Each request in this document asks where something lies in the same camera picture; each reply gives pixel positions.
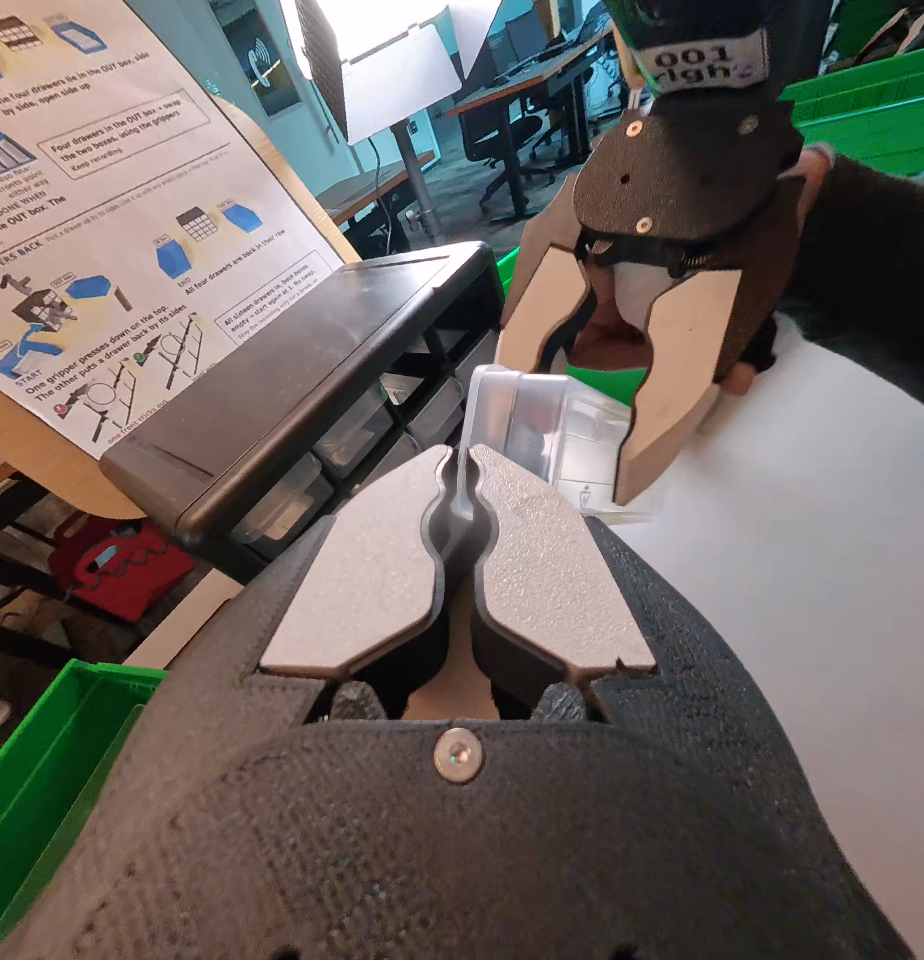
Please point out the background office desk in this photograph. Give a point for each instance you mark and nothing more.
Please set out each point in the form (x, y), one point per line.
(529, 82)

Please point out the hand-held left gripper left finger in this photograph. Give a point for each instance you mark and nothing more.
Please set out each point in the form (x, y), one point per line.
(357, 585)

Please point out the metal light stand pole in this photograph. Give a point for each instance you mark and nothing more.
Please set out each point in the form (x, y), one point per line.
(417, 187)

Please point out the person's right forearm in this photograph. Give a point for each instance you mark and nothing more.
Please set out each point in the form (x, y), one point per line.
(874, 277)

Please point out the white softbox light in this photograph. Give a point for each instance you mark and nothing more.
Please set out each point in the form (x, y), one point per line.
(402, 75)

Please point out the green plastic bin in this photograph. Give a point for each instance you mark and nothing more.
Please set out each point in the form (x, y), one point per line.
(866, 112)
(34, 787)

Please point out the person's right hand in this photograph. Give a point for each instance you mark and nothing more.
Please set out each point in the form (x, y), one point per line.
(612, 341)

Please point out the black drawer cabinet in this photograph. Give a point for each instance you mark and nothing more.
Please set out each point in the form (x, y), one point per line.
(282, 352)

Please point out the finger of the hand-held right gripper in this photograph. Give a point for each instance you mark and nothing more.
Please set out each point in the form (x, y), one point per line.
(552, 300)
(679, 375)

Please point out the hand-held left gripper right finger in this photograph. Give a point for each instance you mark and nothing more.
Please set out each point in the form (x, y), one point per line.
(559, 585)

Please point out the printed instruction poster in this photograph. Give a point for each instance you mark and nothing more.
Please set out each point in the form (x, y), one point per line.
(132, 225)

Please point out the red bag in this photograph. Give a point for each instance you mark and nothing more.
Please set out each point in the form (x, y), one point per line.
(124, 570)

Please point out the wooden poster board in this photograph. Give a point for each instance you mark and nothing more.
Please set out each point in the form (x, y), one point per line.
(49, 465)

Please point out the clear plastic drawer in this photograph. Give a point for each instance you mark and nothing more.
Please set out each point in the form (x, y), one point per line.
(544, 420)

